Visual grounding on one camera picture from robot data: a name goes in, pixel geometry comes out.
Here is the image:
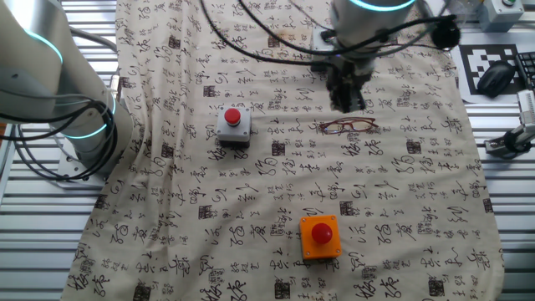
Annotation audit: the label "black white marker sheet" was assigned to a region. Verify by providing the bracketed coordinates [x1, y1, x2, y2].
[450, 43, 528, 105]

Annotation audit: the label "beige calligraphy print cloth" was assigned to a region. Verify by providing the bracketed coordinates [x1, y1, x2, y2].
[60, 0, 506, 301]

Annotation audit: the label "orange box red button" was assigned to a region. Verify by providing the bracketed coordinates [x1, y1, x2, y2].
[298, 214, 343, 261]

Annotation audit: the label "black base cable bundle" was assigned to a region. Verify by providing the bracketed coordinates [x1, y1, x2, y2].
[0, 98, 118, 181]

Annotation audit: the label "black computer mouse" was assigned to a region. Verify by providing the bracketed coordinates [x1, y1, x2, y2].
[476, 59, 517, 99]

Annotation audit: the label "black keyboard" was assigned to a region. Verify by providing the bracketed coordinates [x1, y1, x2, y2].
[514, 51, 535, 91]

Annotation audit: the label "camera mount clamp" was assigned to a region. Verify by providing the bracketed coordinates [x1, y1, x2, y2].
[483, 124, 535, 159]

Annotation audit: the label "metal base plate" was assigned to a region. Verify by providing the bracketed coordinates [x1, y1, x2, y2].
[56, 148, 110, 190]

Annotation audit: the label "dark red framed glasses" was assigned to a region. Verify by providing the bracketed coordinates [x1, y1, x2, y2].
[318, 117, 380, 135]

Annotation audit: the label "grey cable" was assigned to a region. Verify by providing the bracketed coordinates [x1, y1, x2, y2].
[69, 27, 119, 54]

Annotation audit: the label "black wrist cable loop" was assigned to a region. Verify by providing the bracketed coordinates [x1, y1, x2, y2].
[199, 0, 459, 67]

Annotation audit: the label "grey box large red button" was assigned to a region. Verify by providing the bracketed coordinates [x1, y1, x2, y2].
[216, 105, 252, 148]

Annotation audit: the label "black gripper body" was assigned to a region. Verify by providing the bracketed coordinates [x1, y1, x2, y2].
[326, 60, 367, 91]

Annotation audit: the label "grey box green button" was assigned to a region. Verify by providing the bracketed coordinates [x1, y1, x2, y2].
[477, 0, 525, 33]

